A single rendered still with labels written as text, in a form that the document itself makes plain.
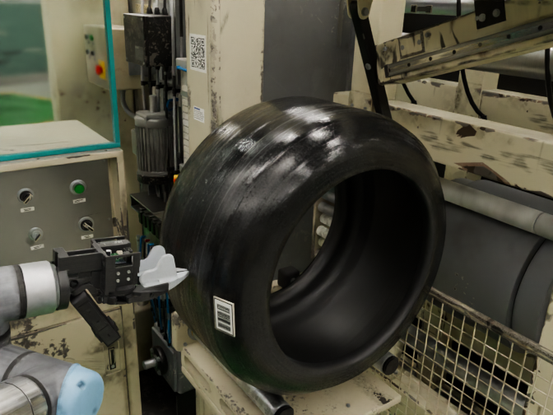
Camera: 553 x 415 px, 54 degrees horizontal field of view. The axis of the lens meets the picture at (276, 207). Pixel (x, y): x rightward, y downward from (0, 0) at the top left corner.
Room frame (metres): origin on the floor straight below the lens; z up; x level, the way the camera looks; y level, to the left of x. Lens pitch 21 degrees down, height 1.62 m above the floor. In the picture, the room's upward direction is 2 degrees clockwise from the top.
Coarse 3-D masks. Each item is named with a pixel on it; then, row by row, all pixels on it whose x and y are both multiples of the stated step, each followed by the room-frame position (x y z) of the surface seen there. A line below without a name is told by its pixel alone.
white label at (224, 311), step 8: (216, 296) 0.74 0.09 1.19; (216, 304) 0.74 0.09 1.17; (224, 304) 0.73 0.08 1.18; (232, 304) 0.72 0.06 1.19; (216, 312) 0.74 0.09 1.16; (224, 312) 0.73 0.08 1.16; (232, 312) 0.72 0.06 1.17; (216, 320) 0.74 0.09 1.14; (224, 320) 0.73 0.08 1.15; (232, 320) 0.72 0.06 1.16; (216, 328) 0.74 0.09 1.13; (224, 328) 0.73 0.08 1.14; (232, 328) 0.72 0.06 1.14
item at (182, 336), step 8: (272, 288) 1.20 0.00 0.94; (280, 288) 1.21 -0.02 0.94; (176, 312) 1.06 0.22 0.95; (176, 320) 1.05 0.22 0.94; (176, 328) 1.05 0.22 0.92; (184, 328) 1.06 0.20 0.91; (176, 336) 1.05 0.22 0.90; (184, 336) 1.06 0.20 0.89; (192, 336) 1.06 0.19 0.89; (176, 344) 1.05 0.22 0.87; (184, 344) 1.05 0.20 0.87
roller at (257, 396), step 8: (216, 360) 0.96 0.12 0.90; (224, 368) 0.94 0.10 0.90; (232, 376) 0.91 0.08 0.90; (240, 384) 0.88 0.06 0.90; (248, 384) 0.87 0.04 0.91; (248, 392) 0.86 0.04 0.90; (256, 392) 0.85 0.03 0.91; (264, 392) 0.84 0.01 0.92; (256, 400) 0.84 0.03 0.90; (264, 400) 0.82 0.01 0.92; (272, 400) 0.82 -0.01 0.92; (280, 400) 0.82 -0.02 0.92; (264, 408) 0.81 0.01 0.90; (272, 408) 0.80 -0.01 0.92; (280, 408) 0.80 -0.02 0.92; (288, 408) 0.80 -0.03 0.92
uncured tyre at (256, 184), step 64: (256, 128) 0.91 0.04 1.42; (320, 128) 0.86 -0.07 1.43; (384, 128) 0.92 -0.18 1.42; (192, 192) 0.87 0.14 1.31; (256, 192) 0.78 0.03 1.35; (320, 192) 0.81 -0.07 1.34; (384, 192) 1.18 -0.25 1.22; (192, 256) 0.80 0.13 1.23; (256, 256) 0.75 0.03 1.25; (320, 256) 1.18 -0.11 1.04; (384, 256) 1.14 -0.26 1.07; (192, 320) 0.81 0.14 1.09; (256, 320) 0.74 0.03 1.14; (320, 320) 1.09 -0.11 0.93; (384, 320) 1.03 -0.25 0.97; (256, 384) 0.78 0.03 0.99; (320, 384) 0.83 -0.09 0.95
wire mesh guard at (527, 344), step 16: (432, 288) 1.12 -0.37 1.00; (432, 304) 1.12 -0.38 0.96; (448, 304) 1.07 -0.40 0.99; (464, 304) 1.06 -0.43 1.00; (480, 320) 1.01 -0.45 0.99; (416, 336) 1.14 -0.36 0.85; (448, 336) 1.07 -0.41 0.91; (512, 336) 0.94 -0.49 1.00; (496, 352) 0.97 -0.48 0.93; (544, 352) 0.89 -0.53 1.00; (432, 368) 1.09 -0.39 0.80; (480, 368) 1.00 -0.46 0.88; (400, 384) 1.17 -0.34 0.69; (464, 384) 1.02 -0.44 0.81; (528, 384) 0.91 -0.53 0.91; (416, 400) 1.12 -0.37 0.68; (448, 400) 1.05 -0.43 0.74; (512, 400) 0.93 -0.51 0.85
